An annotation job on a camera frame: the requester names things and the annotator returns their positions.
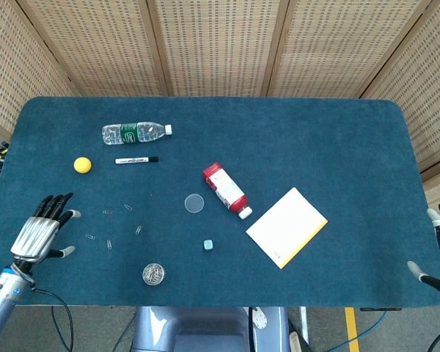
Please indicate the white whiteboard marker black cap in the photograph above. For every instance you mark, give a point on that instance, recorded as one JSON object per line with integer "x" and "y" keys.
{"x": 132, "y": 160}

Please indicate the clear water bottle green label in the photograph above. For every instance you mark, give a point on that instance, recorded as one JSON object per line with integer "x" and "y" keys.
{"x": 113, "y": 135}

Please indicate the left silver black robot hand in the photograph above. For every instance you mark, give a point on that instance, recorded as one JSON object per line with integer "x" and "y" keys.
{"x": 33, "y": 238}

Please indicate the black bar under table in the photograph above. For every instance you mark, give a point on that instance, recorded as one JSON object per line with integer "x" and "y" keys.
{"x": 379, "y": 309}

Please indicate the white perforated plate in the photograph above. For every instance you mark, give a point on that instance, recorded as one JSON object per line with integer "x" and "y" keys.
{"x": 259, "y": 319}

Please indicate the yellow foam ball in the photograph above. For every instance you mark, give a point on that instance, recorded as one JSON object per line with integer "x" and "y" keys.
{"x": 82, "y": 165}

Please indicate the yellow floor tape strip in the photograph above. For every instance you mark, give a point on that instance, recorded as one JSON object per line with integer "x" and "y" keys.
{"x": 352, "y": 330}

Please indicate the white notebook yellow spine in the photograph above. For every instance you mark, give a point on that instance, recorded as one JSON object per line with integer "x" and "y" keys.
{"x": 286, "y": 227}

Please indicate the silver-blue robot torso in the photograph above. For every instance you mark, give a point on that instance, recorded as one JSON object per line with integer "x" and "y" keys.
{"x": 205, "y": 330}

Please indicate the clear round plastic lid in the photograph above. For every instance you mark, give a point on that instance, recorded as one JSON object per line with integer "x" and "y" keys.
{"x": 194, "y": 202}

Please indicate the small teal cube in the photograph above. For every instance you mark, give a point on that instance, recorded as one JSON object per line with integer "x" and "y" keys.
{"x": 208, "y": 245}

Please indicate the container of paper clips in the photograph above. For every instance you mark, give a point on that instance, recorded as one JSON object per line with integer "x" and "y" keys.
{"x": 153, "y": 274}

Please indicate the woven bamboo screen panel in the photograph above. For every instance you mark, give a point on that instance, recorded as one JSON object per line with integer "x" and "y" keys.
{"x": 216, "y": 44}
{"x": 95, "y": 44}
{"x": 425, "y": 91}
{"x": 7, "y": 73}
{"x": 344, "y": 44}

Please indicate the blue felt table cover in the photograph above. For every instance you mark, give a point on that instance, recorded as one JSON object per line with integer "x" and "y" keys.
{"x": 315, "y": 146}

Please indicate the red juice bottle white cap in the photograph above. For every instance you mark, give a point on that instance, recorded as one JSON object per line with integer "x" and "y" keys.
{"x": 225, "y": 188}

